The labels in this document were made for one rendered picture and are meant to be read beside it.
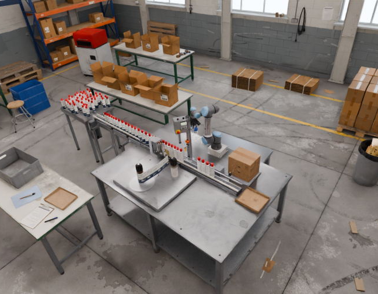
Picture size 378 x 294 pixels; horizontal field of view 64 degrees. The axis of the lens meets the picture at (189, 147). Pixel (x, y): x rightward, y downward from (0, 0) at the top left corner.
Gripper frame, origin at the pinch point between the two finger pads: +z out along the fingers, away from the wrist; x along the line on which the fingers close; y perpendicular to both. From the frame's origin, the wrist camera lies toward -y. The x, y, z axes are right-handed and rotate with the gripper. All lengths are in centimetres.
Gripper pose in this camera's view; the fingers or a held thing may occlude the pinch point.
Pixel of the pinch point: (195, 129)
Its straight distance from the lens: 430.5
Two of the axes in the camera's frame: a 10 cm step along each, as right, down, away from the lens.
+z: 0.6, 8.0, 6.0
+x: -5.9, 5.1, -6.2
